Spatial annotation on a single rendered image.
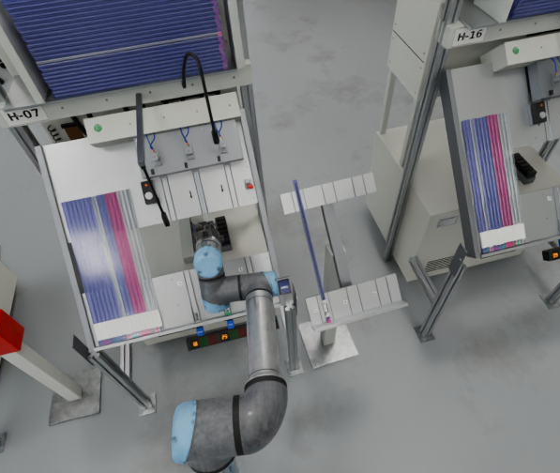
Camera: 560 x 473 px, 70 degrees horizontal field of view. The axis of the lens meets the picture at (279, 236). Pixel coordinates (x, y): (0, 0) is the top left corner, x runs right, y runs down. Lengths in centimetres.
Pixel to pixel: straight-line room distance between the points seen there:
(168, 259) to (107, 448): 94
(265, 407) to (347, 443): 121
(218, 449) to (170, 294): 72
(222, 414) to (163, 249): 110
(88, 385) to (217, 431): 155
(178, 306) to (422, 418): 126
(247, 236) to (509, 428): 147
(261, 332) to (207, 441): 27
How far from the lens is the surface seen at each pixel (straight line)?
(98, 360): 169
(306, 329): 222
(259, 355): 97
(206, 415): 89
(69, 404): 238
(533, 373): 242
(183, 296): 148
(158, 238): 190
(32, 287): 288
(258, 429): 88
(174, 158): 140
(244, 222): 186
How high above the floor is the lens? 202
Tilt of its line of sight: 51 degrees down
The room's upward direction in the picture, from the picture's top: 5 degrees counter-clockwise
